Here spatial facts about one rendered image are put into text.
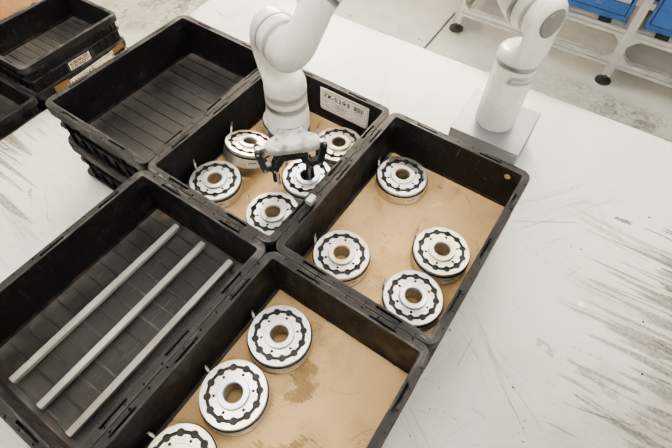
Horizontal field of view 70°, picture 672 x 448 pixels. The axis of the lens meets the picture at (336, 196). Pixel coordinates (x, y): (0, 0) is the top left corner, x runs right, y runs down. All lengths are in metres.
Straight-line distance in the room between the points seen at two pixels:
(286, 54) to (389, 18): 2.34
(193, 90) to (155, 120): 0.13
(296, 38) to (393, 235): 0.42
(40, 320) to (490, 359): 0.80
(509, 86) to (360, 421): 0.73
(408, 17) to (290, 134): 2.30
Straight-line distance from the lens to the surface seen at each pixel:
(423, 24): 3.01
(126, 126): 1.20
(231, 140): 1.03
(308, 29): 0.71
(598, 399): 1.06
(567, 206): 1.26
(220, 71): 1.28
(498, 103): 1.15
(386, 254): 0.91
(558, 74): 2.87
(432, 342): 0.74
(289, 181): 0.96
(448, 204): 1.00
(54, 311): 0.97
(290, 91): 0.77
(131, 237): 0.99
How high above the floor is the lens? 1.61
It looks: 53 degrees down
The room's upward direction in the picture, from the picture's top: 2 degrees clockwise
